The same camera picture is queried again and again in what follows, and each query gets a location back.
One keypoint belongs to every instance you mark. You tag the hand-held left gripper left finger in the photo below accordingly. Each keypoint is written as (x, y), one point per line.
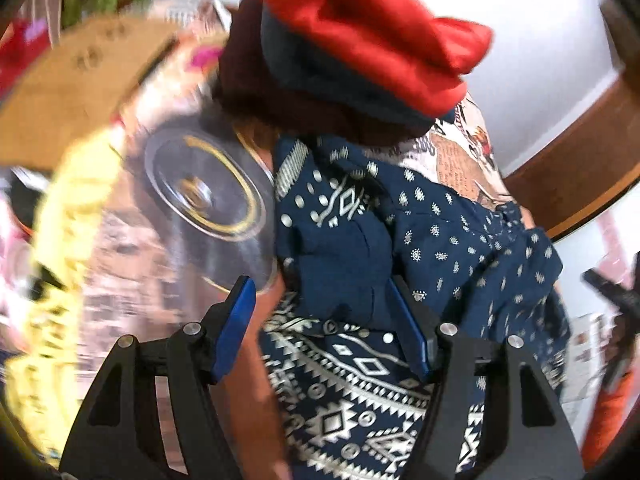
(235, 327)

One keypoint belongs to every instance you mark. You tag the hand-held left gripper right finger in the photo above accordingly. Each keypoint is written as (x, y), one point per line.
(412, 340)

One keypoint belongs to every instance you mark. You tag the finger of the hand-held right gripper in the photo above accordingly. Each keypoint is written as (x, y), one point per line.
(617, 295)

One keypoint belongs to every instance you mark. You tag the navy patterned zip hoodie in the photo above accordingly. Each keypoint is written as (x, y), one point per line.
(390, 270)

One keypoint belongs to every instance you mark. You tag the orange cloth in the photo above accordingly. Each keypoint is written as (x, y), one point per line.
(612, 415)

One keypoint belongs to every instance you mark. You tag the printed bed sheet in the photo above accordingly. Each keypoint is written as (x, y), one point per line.
(180, 200)

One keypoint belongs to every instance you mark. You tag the yellow cloth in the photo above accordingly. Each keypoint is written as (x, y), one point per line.
(60, 260)

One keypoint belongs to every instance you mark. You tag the dark folded garment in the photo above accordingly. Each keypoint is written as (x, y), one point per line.
(300, 90)

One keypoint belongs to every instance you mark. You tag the wooden lap desk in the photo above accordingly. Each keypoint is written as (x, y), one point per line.
(75, 95)

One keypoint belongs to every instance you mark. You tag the red folded garment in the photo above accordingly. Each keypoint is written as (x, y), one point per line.
(365, 30)

